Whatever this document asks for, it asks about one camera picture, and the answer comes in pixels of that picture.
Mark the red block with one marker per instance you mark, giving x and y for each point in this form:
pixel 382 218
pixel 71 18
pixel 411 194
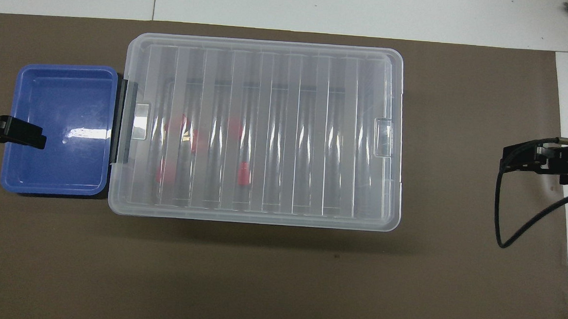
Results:
pixel 164 173
pixel 195 143
pixel 176 123

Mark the clear ribbed plastic lid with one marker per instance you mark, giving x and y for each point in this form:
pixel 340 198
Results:
pixel 289 62

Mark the blue plastic tray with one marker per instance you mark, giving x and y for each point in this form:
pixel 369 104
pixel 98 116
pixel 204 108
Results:
pixel 55 167

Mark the clear plastic storage box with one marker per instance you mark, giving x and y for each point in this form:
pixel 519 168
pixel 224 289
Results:
pixel 309 146

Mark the brown paper table mat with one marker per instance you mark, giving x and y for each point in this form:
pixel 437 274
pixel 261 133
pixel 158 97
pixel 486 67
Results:
pixel 278 276

